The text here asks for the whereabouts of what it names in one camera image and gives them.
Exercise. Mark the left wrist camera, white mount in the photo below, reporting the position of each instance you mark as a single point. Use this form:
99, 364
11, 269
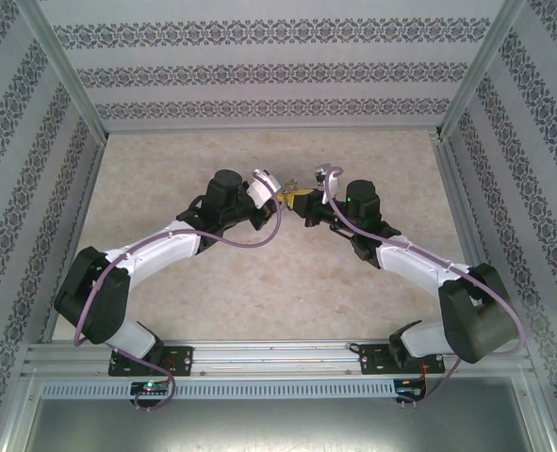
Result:
264, 188

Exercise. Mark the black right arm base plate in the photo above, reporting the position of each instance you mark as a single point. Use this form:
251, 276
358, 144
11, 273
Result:
367, 362

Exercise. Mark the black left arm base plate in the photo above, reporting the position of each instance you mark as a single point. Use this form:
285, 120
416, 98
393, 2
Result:
184, 360

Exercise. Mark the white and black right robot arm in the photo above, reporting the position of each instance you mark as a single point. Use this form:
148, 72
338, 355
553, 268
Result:
414, 263

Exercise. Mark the aluminium right side rail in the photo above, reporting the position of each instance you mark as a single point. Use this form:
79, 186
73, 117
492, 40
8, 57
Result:
462, 212

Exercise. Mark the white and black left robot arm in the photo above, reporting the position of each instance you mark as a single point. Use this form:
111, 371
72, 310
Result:
155, 252

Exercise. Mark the right circuit board, blue light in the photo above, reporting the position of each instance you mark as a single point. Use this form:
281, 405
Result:
407, 391

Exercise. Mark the aluminium right frame post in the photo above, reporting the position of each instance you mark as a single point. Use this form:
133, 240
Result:
475, 70

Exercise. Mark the left circuit board, green light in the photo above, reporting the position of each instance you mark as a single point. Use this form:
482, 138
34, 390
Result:
151, 387

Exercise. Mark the aluminium frame post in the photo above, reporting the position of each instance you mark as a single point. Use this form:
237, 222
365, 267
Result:
67, 70
475, 70

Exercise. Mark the aluminium back wall strip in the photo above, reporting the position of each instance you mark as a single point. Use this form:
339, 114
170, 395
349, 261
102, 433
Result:
278, 129

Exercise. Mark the grey sheet metal tray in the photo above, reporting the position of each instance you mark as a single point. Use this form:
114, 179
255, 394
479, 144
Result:
278, 426

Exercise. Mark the aluminium mounting rail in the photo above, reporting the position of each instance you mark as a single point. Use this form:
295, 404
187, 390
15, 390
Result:
278, 360

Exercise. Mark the right wrist camera, white mount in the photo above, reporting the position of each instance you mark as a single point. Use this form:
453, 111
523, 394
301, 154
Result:
330, 186

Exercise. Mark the aluminium left wall strip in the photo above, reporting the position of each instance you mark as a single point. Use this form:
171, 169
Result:
77, 235

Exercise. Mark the aluminium left frame post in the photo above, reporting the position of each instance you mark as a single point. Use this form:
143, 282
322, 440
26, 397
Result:
67, 70

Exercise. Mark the wrist camera, white mount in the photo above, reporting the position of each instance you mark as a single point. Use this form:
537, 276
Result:
264, 188
330, 186

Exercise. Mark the aluminium wall strip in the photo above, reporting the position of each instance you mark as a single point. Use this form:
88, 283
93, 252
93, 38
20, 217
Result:
278, 129
77, 235

